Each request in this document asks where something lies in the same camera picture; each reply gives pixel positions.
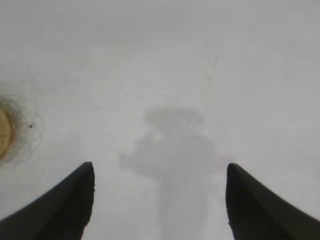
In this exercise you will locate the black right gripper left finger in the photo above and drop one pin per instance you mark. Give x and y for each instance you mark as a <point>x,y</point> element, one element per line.
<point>50,210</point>

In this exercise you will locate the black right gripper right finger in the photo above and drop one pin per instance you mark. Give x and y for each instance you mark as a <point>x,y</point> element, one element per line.
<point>267,212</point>

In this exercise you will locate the yellow woven wicker basket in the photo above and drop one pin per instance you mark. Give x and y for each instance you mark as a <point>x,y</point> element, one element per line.
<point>4,135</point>

